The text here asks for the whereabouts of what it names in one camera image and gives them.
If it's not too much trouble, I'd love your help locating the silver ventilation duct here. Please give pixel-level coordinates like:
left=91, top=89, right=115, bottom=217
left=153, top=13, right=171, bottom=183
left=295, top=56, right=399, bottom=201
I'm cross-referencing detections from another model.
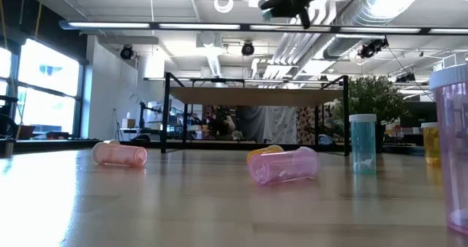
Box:
left=323, top=0, right=425, bottom=60

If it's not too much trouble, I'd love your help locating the purple pill bottle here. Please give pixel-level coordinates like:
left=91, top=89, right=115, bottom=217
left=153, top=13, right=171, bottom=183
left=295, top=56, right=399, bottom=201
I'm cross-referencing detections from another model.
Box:
left=429, top=63, right=468, bottom=235
left=247, top=146, right=322, bottom=186

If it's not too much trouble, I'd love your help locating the white floral curtain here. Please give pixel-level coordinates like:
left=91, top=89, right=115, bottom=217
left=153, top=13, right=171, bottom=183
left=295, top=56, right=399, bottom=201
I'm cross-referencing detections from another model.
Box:
left=237, top=106, right=298, bottom=145

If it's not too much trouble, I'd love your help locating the black ceiling spotlight cluster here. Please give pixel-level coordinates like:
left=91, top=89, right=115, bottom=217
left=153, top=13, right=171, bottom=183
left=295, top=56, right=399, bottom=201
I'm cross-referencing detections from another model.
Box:
left=357, top=37, right=389, bottom=60

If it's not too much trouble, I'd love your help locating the wooden shelf black metal frame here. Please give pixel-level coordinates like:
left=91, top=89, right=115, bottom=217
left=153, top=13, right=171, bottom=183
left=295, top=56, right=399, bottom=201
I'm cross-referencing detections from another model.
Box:
left=159, top=72, right=351, bottom=156

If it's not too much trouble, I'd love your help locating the brown patterned cloth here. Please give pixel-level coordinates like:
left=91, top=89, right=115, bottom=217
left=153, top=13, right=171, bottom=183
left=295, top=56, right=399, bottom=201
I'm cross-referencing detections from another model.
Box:
left=296, top=106, right=330, bottom=145

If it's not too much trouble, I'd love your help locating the white ring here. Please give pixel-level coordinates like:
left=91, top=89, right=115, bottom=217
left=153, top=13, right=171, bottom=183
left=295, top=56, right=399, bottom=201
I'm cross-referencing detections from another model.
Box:
left=213, top=0, right=235, bottom=15

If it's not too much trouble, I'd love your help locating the black monitor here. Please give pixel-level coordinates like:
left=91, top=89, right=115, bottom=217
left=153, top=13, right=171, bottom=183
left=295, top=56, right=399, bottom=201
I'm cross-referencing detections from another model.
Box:
left=400, top=100, right=436, bottom=145

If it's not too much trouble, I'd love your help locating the pink pill bottle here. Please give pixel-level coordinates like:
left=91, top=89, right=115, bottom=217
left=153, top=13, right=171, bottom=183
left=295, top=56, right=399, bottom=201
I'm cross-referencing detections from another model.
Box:
left=91, top=142, right=148, bottom=167

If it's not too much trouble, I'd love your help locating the person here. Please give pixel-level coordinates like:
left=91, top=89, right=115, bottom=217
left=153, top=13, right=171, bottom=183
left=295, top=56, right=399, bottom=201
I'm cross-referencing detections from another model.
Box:
left=206, top=106, right=238, bottom=141

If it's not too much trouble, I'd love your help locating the green potted plant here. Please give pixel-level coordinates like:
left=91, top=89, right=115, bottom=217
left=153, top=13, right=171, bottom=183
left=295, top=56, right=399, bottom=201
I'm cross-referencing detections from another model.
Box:
left=331, top=75, right=410, bottom=155

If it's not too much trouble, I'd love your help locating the LED light bar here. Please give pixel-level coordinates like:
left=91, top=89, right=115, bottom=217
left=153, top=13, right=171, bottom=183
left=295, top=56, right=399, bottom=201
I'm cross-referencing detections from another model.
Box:
left=58, top=19, right=468, bottom=37

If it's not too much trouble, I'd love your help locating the large window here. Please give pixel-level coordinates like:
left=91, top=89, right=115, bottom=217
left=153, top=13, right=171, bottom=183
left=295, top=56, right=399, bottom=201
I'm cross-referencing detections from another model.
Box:
left=0, top=38, right=86, bottom=138

